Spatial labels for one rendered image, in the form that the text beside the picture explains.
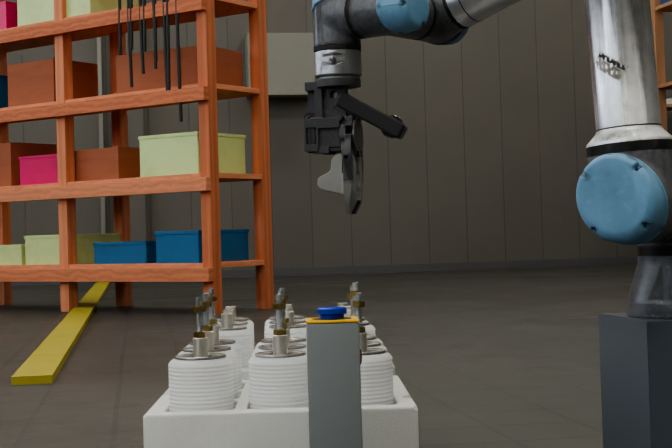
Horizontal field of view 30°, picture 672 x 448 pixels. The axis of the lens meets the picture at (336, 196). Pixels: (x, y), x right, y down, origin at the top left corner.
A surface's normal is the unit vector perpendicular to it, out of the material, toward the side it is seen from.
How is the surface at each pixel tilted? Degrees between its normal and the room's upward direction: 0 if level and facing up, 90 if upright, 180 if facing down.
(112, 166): 90
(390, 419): 90
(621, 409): 90
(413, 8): 90
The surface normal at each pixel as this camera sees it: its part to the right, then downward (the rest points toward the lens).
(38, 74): -0.58, 0.00
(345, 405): 0.02, -0.03
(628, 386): -0.99, 0.03
